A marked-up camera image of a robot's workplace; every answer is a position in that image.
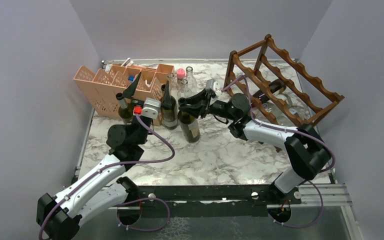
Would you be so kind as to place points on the clear glass bottle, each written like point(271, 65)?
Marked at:
point(192, 82)
point(184, 91)
point(173, 85)

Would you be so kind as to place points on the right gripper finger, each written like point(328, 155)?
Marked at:
point(197, 110)
point(193, 100)

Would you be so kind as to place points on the peach plastic organizer basket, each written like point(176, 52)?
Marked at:
point(100, 88)

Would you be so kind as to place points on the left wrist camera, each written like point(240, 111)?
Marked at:
point(149, 114)

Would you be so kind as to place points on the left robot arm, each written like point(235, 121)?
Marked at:
point(60, 216)

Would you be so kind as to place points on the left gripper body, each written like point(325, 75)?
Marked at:
point(137, 101)

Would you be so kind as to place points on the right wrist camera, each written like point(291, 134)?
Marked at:
point(213, 86)

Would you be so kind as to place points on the pink lidded spice jar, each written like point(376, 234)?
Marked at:
point(181, 74)

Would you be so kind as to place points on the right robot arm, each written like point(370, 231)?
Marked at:
point(305, 149)

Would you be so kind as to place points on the black capped wine bottle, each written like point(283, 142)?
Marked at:
point(188, 123)

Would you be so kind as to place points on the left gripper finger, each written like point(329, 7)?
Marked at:
point(166, 97)
point(129, 92)

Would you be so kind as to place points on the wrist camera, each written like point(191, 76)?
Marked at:
point(149, 114)
point(213, 86)

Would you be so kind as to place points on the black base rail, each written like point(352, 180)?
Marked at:
point(199, 201)

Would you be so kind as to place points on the upper cork stoppered clear bottle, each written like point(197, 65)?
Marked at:
point(272, 108)

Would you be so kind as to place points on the brown wooden wine rack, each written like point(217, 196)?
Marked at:
point(255, 75)

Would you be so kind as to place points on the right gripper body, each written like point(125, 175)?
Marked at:
point(214, 109)

